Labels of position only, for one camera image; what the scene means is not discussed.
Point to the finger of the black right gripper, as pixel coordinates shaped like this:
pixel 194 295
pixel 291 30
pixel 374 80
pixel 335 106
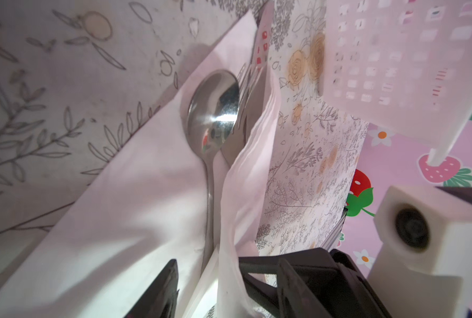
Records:
pixel 316 268

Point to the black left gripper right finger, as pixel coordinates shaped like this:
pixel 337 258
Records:
pixel 294 297

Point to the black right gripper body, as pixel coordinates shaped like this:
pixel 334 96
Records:
pixel 351 294

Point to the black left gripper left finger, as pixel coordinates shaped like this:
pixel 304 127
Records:
pixel 160 298

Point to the white paper napkin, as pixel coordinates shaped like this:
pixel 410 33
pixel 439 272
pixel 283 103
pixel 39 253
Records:
pixel 147 208

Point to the silver fork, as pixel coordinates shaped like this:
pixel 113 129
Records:
pixel 241 131

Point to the silver spoon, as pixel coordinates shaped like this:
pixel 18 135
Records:
pixel 212 114

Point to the silver table knife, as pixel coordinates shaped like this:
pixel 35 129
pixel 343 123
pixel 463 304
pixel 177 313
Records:
pixel 259 59

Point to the white perforated plastic basket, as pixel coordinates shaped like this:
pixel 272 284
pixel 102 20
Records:
pixel 402 65

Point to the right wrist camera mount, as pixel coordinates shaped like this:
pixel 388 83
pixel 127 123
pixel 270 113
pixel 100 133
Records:
pixel 424 267

